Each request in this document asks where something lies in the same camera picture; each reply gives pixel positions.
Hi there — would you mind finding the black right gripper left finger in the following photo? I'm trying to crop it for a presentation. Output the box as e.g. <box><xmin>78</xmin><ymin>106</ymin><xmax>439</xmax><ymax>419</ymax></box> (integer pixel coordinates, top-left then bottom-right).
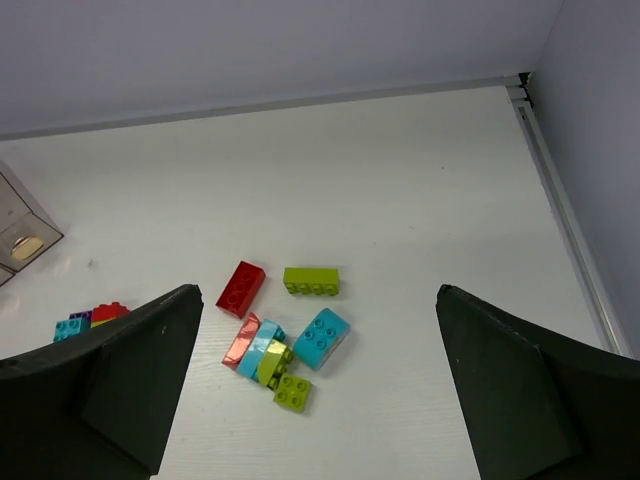
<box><xmin>1</xmin><ymin>284</ymin><xmax>203</xmax><ymax>479</ymax></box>

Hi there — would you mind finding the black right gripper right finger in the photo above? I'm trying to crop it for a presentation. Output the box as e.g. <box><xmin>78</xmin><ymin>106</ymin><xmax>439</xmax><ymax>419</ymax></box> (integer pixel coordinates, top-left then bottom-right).
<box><xmin>436</xmin><ymin>285</ymin><xmax>639</xmax><ymax>479</ymax></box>

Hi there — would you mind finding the red arched lego piece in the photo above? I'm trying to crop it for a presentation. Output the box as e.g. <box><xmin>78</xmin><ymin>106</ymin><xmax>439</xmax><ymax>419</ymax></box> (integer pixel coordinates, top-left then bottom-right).
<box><xmin>222</xmin><ymin>312</ymin><xmax>261</xmax><ymax>371</ymax></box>

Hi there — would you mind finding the cyan arched lego piece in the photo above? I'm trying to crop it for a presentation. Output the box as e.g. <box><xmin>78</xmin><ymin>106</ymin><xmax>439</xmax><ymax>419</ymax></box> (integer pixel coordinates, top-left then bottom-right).
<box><xmin>236</xmin><ymin>319</ymin><xmax>286</xmax><ymax>382</ymax></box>

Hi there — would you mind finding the red long lego brick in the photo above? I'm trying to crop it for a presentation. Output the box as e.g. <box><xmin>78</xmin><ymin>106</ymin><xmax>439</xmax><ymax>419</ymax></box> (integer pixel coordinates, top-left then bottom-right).
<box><xmin>216</xmin><ymin>261</ymin><xmax>266</xmax><ymax>320</ymax></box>

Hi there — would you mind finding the green arched lego piece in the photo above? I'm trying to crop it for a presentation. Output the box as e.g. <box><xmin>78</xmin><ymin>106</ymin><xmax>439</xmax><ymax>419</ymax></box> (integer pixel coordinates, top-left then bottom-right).
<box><xmin>256</xmin><ymin>340</ymin><xmax>294</xmax><ymax>390</ymax></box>

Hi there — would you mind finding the green square lego brick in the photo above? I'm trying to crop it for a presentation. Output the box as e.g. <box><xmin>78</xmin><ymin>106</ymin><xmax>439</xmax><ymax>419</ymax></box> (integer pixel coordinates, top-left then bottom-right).
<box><xmin>274</xmin><ymin>373</ymin><xmax>313</xmax><ymax>413</ymax></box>

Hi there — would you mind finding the cyan curved lego brick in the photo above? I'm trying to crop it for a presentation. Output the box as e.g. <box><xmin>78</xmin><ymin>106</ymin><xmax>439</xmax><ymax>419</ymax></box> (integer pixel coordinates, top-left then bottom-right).
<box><xmin>293</xmin><ymin>308</ymin><xmax>350</xmax><ymax>371</ymax></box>

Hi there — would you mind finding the green long lego brick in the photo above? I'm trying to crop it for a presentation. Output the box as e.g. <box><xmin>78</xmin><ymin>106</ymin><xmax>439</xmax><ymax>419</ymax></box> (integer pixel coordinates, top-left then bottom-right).
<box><xmin>283</xmin><ymin>267</ymin><xmax>340</xmax><ymax>296</ymax></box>

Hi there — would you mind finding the cyan square lego brick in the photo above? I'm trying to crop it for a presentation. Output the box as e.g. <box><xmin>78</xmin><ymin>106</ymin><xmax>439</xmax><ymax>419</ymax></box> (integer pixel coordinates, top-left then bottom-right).
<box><xmin>53</xmin><ymin>318</ymin><xmax>90</xmax><ymax>342</ymax></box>

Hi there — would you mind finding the aluminium table edge rail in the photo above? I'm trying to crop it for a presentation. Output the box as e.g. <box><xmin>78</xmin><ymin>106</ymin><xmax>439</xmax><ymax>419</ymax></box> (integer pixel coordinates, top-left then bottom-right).
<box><xmin>507</xmin><ymin>72</ymin><xmax>636</xmax><ymax>358</ymax></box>

